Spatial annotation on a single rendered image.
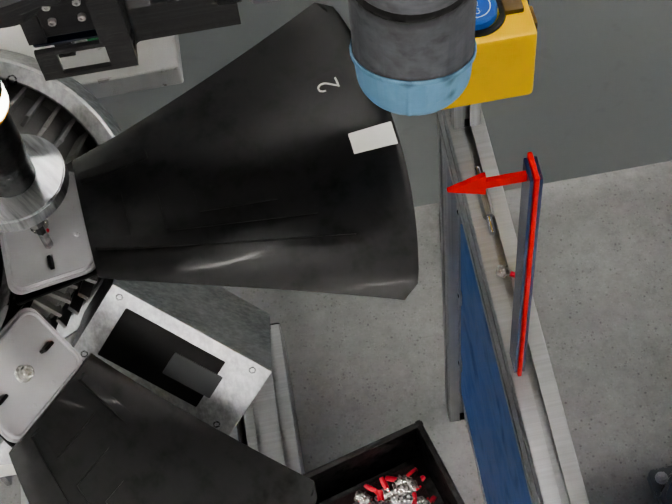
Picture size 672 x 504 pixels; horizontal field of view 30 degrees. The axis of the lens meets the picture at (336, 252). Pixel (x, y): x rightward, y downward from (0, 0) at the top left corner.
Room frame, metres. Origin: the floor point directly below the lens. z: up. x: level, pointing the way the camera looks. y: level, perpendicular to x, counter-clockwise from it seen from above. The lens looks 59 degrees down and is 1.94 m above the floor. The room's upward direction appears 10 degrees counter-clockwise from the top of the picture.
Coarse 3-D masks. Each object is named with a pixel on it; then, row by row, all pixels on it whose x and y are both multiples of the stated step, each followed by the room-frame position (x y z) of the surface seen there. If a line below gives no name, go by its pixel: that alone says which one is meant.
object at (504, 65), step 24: (504, 24) 0.72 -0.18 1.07; (528, 24) 0.72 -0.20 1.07; (480, 48) 0.71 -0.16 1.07; (504, 48) 0.71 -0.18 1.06; (528, 48) 0.71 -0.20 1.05; (480, 72) 0.71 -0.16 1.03; (504, 72) 0.71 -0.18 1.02; (528, 72) 0.71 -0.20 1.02; (480, 96) 0.71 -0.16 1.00; (504, 96) 0.71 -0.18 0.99
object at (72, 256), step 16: (64, 208) 0.52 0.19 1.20; (80, 208) 0.51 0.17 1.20; (64, 224) 0.50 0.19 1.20; (80, 224) 0.50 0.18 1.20; (0, 240) 0.50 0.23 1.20; (16, 240) 0.50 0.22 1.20; (32, 240) 0.50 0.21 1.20; (64, 240) 0.49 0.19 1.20; (80, 240) 0.49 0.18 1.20; (16, 256) 0.48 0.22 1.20; (32, 256) 0.48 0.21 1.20; (64, 256) 0.48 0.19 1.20; (80, 256) 0.47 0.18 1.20; (16, 272) 0.47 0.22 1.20; (32, 272) 0.47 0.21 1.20; (48, 272) 0.47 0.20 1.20; (64, 272) 0.46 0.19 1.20; (80, 272) 0.46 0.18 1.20; (16, 288) 0.46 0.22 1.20; (32, 288) 0.46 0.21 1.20
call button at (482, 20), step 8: (480, 0) 0.75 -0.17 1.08; (488, 0) 0.75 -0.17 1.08; (480, 8) 0.74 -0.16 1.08; (488, 8) 0.74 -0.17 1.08; (496, 8) 0.74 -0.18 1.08; (480, 16) 0.73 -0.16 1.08; (488, 16) 0.73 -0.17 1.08; (496, 16) 0.73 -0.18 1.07; (480, 24) 0.72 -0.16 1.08; (488, 24) 0.72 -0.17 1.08
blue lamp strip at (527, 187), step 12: (528, 168) 0.49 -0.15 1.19; (528, 180) 0.49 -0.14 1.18; (528, 192) 0.48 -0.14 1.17; (528, 204) 0.48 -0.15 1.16; (528, 216) 0.48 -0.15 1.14; (528, 228) 0.48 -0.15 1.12; (528, 240) 0.48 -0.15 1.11; (516, 264) 0.50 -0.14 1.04; (516, 276) 0.50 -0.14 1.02; (516, 288) 0.49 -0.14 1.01; (516, 300) 0.49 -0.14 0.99; (516, 312) 0.49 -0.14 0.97; (516, 324) 0.49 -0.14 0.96; (516, 336) 0.48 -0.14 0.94; (516, 348) 0.48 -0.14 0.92; (516, 360) 0.48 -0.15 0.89
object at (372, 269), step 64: (256, 64) 0.60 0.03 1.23; (320, 64) 0.58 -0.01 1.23; (128, 128) 0.57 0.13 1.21; (192, 128) 0.56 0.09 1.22; (256, 128) 0.54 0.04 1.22; (320, 128) 0.53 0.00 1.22; (128, 192) 0.51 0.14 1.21; (192, 192) 0.50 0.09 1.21; (256, 192) 0.49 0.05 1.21; (320, 192) 0.49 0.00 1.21; (384, 192) 0.48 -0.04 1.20; (128, 256) 0.46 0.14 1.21; (192, 256) 0.46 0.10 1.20; (256, 256) 0.45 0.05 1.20; (320, 256) 0.45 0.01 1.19; (384, 256) 0.44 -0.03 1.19
